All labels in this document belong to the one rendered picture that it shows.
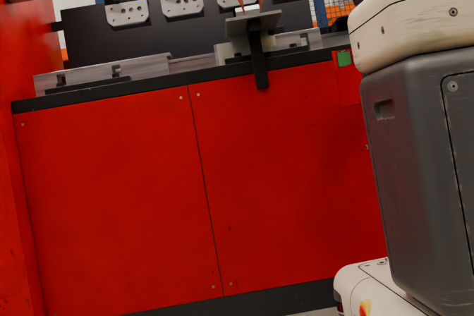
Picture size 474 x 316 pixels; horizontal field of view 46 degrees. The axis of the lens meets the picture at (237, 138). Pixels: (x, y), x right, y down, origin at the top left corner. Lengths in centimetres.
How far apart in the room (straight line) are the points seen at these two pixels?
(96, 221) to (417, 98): 135
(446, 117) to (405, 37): 13
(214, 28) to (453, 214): 191
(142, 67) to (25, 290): 85
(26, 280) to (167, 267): 45
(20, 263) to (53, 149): 38
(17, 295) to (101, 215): 36
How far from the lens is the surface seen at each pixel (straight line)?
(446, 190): 83
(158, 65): 203
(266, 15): 181
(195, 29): 258
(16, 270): 194
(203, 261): 192
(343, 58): 180
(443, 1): 85
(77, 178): 195
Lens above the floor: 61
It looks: level
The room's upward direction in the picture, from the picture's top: 10 degrees counter-clockwise
